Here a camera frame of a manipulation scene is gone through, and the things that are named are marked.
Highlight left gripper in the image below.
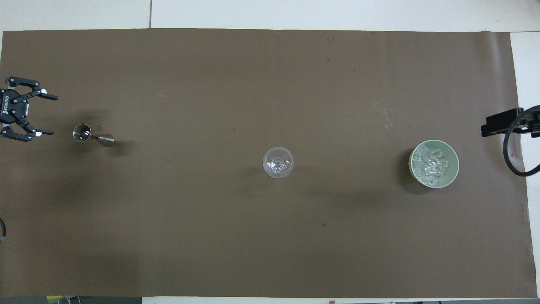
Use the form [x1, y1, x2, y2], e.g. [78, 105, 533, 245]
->
[0, 76, 59, 142]

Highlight clear wine glass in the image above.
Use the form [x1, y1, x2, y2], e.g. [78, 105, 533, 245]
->
[262, 147, 294, 179]

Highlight clear ice cubes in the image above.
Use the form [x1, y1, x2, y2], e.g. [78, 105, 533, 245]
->
[412, 146, 449, 185]

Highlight steel double jigger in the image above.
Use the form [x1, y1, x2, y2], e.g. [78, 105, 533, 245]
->
[73, 123, 115, 148]

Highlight green bowl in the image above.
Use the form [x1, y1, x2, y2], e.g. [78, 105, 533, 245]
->
[408, 140, 459, 188]

